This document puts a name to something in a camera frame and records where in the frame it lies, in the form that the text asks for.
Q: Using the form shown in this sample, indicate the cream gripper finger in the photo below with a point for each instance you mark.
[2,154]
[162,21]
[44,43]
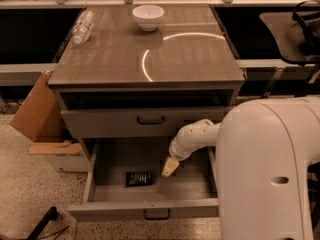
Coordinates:
[170,166]

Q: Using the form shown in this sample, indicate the black rxbar chocolate bar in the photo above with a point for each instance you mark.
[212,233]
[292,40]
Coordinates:
[135,179]

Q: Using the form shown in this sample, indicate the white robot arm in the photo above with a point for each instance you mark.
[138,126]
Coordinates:
[263,149]

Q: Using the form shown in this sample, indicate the grey open middle drawer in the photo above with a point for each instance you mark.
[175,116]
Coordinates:
[190,192]

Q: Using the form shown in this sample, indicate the grey top drawer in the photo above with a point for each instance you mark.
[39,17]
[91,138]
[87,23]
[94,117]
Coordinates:
[137,122]

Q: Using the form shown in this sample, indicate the grey drawer cabinet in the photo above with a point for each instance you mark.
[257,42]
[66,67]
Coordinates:
[185,62]

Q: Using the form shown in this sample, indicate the white cardboard box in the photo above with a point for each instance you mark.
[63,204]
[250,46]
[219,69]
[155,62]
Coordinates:
[62,156]

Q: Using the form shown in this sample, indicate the black floor stand leg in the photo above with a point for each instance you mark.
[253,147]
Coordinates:
[51,214]

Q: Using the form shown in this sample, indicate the brown cardboard sheet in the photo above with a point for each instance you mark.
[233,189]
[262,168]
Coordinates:
[39,117]

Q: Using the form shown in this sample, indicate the white ceramic bowl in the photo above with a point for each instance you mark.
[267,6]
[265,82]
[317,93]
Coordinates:
[148,17]

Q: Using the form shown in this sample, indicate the clear plastic water bottle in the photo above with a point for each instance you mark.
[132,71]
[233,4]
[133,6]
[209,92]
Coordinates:
[83,27]

